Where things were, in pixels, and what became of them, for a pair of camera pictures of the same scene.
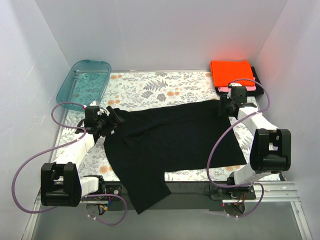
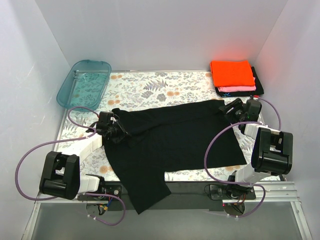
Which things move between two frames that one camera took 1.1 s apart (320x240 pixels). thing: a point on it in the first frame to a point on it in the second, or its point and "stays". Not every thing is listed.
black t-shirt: (147, 142) stays
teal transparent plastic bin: (84, 83) stays
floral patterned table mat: (130, 89) stays
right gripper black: (223, 106) to (231, 108)
